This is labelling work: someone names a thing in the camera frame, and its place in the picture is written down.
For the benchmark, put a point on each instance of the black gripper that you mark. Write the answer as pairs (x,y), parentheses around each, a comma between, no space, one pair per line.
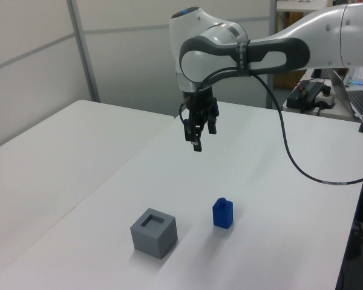
(204,101)

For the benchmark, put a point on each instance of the blue block with knob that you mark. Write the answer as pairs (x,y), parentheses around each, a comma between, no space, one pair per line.
(222,215)

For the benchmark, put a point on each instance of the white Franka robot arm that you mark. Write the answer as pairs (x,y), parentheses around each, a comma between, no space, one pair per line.
(320,45)

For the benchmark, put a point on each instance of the grey hollow cuboid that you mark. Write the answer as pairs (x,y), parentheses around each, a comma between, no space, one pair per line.
(157,238)

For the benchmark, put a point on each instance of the brown cardboard box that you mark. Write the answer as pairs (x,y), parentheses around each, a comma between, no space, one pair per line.
(289,79)

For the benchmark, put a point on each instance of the black power supply box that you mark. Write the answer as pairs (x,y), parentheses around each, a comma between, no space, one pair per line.
(305,92)

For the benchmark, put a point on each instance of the white emergency stop box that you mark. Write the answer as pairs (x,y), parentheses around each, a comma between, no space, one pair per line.
(326,99)

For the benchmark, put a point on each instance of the silver laptop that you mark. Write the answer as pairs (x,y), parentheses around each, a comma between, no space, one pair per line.
(358,101)

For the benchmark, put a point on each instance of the white backlit keyboard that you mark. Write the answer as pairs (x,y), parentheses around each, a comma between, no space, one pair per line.
(361,75)

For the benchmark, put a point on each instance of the grey partition post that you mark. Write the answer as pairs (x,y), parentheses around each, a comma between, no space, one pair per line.
(270,54)

